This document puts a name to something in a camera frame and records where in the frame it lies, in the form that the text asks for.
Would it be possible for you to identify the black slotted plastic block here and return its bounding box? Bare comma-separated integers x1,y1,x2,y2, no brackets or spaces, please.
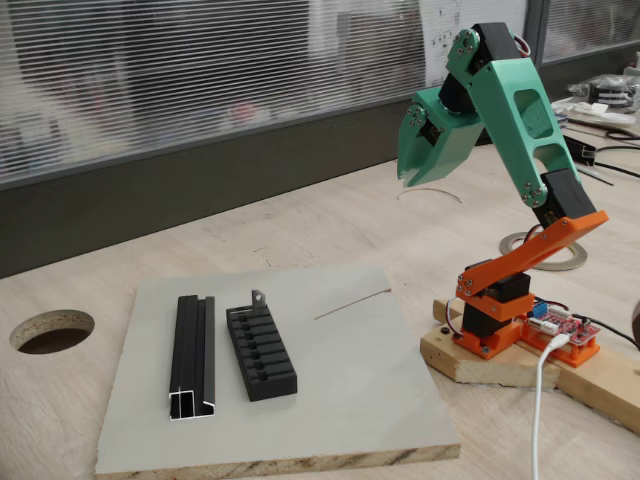
225,304,299,404

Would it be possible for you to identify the black aluminium extrusion profile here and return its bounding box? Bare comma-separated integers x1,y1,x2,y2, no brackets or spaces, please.
562,132,599,169

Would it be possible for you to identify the white printed paper sheet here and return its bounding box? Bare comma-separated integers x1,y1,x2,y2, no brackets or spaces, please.
422,0,531,89

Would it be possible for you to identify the flat white plastic object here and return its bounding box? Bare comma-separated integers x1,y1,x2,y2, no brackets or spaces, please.
549,97,636,126

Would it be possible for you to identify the black and white striped object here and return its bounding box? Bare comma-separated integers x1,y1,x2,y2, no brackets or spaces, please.
567,74,640,109

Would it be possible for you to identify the red controller circuit board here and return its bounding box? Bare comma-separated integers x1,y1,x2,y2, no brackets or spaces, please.
524,299,601,347

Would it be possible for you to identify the wooden block with screw holes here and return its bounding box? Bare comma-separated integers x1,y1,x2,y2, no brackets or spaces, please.
419,298,561,391

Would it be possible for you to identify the horizontal window blind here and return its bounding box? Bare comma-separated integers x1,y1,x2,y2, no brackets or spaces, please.
0,0,426,176

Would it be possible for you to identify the grey board with wooden edge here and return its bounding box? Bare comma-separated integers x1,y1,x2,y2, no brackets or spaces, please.
94,263,462,480

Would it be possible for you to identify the long wooden base plank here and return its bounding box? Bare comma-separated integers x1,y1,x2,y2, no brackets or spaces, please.
549,344,640,434

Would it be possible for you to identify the black aluminium profile bar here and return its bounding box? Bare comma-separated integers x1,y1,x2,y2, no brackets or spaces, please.
168,294,218,423

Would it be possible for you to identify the flat grey metal ring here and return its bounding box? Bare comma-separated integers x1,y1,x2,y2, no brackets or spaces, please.
499,230,589,272

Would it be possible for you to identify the short servo wire at base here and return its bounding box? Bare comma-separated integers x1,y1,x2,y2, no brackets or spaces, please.
446,297,466,342

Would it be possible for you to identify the black cable on desk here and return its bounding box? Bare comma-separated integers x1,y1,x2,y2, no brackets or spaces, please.
592,144,640,175

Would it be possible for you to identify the thin black power cable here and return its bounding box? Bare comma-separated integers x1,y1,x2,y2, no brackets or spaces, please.
572,312,640,351

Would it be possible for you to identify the white USB cable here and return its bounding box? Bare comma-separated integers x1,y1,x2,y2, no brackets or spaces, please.
529,334,569,480

